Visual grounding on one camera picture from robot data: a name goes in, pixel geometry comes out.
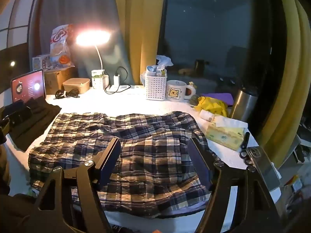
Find plaid checkered pants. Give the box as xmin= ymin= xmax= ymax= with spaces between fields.
xmin=28 ymin=111 xmax=210 ymax=217

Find black folded garment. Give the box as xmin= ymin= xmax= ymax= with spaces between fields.
xmin=9 ymin=97 xmax=61 ymax=151

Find red screen tablet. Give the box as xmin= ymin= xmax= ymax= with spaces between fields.
xmin=10 ymin=69 xmax=46 ymax=103

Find smartphone with clear case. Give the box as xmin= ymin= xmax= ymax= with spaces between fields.
xmin=246 ymin=146 xmax=280 ymax=191

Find cardboard box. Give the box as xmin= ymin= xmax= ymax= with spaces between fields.
xmin=44 ymin=67 xmax=76 ymax=95

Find blue printed carton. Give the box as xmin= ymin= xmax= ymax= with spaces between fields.
xmin=32 ymin=54 xmax=53 ymax=70

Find black scissors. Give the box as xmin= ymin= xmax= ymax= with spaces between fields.
xmin=239 ymin=132 xmax=250 ymax=159

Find yellow curtain right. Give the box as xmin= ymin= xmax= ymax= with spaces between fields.
xmin=257 ymin=0 xmax=310 ymax=168

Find yellow curtain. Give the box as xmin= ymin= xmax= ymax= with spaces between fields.
xmin=115 ymin=0 xmax=164 ymax=84
xmin=257 ymin=0 xmax=310 ymax=168

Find brown paper food container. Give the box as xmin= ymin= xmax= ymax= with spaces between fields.
xmin=62 ymin=78 xmax=90 ymax=94

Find yellow tissue box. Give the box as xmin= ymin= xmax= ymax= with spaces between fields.
xmin=205 ymin=115 xmax=248 ymax=151

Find snack bag red white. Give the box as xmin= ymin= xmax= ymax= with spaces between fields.
xmin=50 ymin=24 xmax=74 ymax=67

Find white green small box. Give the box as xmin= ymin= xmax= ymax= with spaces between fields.
xmin=91 ymin=70 xmax=104 ymax=90

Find white power adapter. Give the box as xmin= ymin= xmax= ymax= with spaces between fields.
xmin=113 ymin=74 xmax=120 ymax=88

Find white small bottle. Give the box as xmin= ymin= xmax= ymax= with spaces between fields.
xmin=199 ymin=110 xmax=215 ymax=122

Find white desk lamp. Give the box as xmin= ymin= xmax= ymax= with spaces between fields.
xmin=75 ymin=29 xmax=112 ymax=91

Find yellow plastic bag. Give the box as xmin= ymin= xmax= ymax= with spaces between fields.
xmin=194 ymin=96 xmax=228 ymax=117

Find stainless steel thermos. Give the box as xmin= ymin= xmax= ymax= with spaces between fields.
xmin=229 ymin=86 xmax=258 ymax=122

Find purple cloth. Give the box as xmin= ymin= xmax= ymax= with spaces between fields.
xmin=201 ymin=93 xmax=234 ymax=106

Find white perforated plastic basket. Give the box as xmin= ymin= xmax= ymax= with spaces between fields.
xmin=140 ymin=73 xmax=167 ymax=101

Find white bear cartoon mug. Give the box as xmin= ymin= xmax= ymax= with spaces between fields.
xmin=166 ymin=80 xmax=196 ymax=102

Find yellow curtain left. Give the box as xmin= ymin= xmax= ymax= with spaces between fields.
xmin=115 ymin=0 xmax=164 ymax=84

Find black coiled cable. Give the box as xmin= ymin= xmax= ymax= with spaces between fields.
xmin=54 ymin=88 xmax=81 ymax=100

